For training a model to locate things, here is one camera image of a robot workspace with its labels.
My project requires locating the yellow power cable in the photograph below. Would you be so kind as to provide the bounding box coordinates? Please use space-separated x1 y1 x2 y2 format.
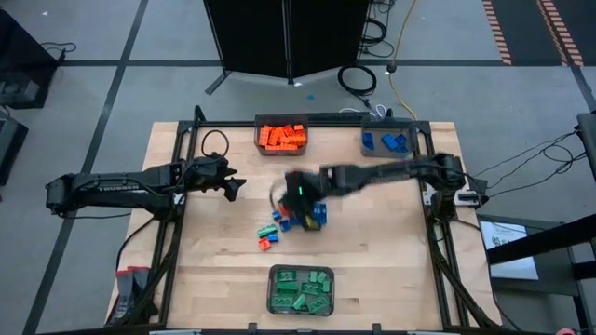
387 0 419 121

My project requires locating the black metal beam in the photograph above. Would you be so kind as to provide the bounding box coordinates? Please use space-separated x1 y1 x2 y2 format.
486 212 596 266

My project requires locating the black cable bundle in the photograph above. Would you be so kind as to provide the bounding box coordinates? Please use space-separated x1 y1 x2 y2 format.
359 0 396 60

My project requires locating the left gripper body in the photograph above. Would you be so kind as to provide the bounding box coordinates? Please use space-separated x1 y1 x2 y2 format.
185 155 233 192

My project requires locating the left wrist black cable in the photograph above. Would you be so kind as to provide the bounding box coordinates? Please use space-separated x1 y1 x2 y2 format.
200 128 231 159

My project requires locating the black box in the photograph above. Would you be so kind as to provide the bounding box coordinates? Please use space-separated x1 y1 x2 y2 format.
0 115 30 187

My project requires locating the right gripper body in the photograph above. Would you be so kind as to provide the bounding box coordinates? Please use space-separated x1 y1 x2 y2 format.
284 183 326 220

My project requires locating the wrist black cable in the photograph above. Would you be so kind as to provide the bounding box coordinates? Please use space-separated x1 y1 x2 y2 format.
200 128 231 159
268 178 292 211

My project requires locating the coiled black cable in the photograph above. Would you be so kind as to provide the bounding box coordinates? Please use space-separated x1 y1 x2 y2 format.
336 64 378 97

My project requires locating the white paper sheet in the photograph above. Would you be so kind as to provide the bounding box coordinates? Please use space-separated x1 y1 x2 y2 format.
479 220 540 282

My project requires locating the black partition screen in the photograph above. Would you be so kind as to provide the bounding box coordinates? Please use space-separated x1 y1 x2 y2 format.
203 0 373 97

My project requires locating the grey side table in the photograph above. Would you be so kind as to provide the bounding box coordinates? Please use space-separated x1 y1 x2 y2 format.
477 213 586 299

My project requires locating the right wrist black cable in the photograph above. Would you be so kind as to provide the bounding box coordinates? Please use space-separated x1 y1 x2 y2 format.
268 178 292 211

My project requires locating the black aluminium table frame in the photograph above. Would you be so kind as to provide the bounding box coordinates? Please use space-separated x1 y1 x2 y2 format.
105 104 504 335

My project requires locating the black equipment case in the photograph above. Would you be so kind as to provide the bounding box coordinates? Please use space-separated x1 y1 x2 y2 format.
0 8 61 111

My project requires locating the grey clamp with red tip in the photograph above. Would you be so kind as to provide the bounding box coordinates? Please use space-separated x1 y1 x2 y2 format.
111 268 136 325
128 265 151 299

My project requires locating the smoke plastic storage bin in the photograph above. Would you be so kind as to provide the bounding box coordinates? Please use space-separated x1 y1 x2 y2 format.
266 263 336 317
361 116 417 159
254 114 310 157

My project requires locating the white cable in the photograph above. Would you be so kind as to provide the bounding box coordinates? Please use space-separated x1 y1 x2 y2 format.
341 103 388 118

